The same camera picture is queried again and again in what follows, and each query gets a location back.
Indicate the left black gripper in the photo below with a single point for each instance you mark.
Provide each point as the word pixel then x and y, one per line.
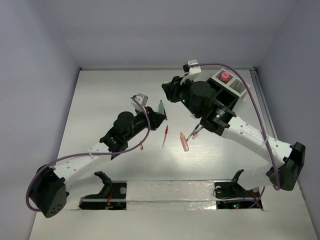
pixel 155 118

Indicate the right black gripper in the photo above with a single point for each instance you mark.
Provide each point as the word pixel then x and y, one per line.
pixel 173 88

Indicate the green highlighter marker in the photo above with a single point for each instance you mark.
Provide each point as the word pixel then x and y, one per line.
pixel 161 108

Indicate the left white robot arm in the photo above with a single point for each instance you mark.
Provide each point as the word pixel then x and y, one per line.
pixel 51 187

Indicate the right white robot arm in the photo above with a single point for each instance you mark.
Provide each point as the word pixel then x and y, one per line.
pixel 201 98

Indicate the orange highlighter marker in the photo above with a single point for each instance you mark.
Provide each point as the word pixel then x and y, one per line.
pixel 184 142

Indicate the black two-compartment pen holder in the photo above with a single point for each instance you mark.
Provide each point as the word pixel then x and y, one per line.
pixel 223 95

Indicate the pink cylinder sharpener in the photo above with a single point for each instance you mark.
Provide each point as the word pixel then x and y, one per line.
pixel 224 77

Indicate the white grey tray box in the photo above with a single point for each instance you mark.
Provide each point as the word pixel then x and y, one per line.
pixel 235 85

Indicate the foil tape strip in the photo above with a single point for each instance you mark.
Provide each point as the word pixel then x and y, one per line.
pixel 170 195

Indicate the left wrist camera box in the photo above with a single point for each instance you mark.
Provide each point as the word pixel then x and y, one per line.
pixel 140 98

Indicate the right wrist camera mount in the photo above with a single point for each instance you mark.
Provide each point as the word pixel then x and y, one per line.
pixel 191 71

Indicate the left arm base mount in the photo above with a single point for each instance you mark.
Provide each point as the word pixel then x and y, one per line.
pixel 112 196

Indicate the aluminium rail right edge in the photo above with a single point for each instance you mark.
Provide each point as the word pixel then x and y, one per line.
pixel 268 123

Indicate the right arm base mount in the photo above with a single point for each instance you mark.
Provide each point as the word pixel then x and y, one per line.
pixel 231 196

